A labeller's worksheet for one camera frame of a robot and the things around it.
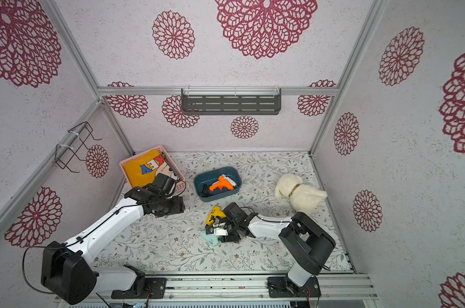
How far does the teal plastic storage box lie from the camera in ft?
3.26

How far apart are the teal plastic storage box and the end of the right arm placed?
9.1 inches

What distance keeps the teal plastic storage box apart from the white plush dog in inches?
8.7

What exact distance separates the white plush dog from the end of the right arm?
31cm

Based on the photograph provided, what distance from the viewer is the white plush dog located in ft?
2.93
